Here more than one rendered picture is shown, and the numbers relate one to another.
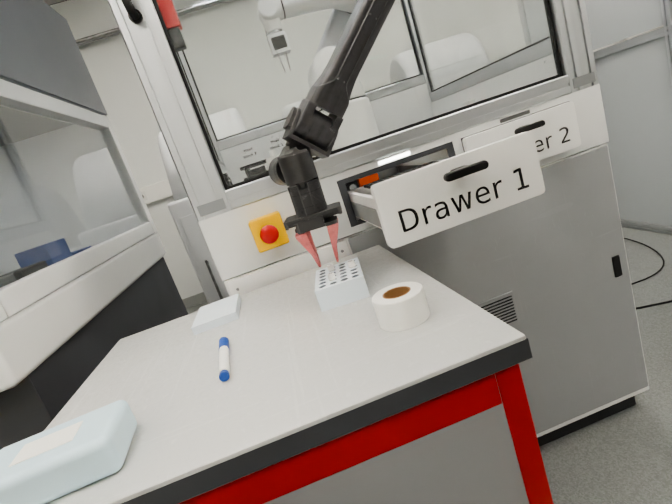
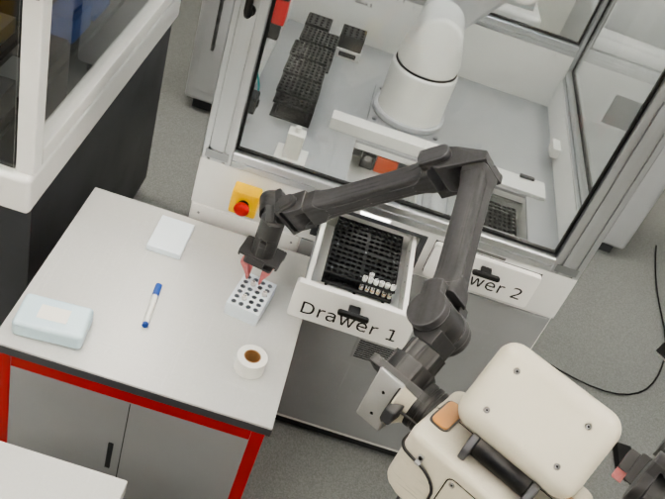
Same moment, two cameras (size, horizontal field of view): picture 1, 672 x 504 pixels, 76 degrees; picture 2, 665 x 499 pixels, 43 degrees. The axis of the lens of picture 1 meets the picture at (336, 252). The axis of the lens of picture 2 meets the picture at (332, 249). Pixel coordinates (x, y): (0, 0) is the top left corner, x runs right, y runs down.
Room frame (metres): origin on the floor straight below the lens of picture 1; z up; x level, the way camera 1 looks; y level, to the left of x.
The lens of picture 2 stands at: (-0.72, -0.19, 2.20)
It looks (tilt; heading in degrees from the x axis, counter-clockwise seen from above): 39 degrees down; 2
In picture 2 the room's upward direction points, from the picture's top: 21 degrees clockwise
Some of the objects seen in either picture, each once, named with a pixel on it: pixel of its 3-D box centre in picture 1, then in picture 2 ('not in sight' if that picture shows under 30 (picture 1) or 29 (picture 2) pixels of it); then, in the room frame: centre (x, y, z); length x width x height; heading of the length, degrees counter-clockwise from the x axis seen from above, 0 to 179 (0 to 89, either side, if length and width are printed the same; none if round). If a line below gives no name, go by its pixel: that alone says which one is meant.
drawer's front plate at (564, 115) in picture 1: (522, 142); (481, 274); (1.04, -0.51, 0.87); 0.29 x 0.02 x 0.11; 96
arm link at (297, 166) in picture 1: (297, 168); (271, 225); (0.76, 0.02, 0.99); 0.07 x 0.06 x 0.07; 19
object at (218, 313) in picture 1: (217, 312); (170, 237); (0.84, 0.27, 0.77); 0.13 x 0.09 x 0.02; 6
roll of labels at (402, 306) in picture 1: (400, 305); (250, 361); (0.54, -0.06, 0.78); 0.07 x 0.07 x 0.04
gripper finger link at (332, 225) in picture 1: (322, 239); (258, 267); (0.76, 0.01, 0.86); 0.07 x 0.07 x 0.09; 86
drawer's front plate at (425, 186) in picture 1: (459, 189); (351, 314); (0.71, -0.23, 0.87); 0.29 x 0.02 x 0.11; 96
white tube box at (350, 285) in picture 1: (340, 282); (250, 298); (0.73, 0.01, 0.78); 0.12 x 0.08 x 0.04; 177
